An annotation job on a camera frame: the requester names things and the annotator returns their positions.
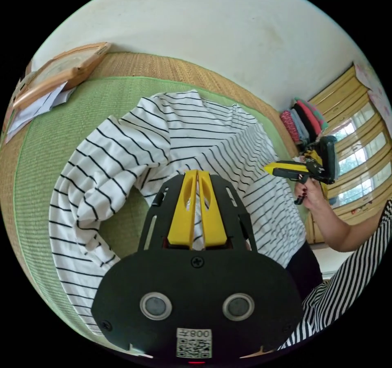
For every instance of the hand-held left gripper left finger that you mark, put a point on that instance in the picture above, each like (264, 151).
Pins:
(180, 221)

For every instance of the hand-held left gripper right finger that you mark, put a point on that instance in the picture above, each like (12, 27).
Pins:
(212, 224)

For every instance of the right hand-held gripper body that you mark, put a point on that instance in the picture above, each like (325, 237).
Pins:
(312, 167)

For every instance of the black and white striped long sleeve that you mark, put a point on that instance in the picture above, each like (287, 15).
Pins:
(196, 129)

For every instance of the person's right forearm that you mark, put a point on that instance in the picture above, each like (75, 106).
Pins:
(333, 227)

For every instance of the person's right hand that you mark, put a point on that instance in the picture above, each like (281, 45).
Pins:
(312, 195)

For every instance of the pile of clothes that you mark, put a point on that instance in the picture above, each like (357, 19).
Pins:
(301, 120)

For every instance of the pink floral curtain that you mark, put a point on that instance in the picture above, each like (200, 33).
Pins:
(375, 92)

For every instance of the person's body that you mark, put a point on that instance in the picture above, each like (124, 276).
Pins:
(352, 285)

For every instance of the bed with woven mat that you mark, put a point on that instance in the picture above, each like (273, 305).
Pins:
(49, 165)

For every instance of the white papers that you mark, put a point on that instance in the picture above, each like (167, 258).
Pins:
(30, 112)

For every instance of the wooden framed board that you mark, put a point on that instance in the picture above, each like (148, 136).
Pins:
(61, 71)

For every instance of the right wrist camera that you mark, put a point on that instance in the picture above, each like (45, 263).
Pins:
(329, 159)

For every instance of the window with yellow wooden frame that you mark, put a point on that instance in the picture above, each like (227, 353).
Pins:
(358, 153)

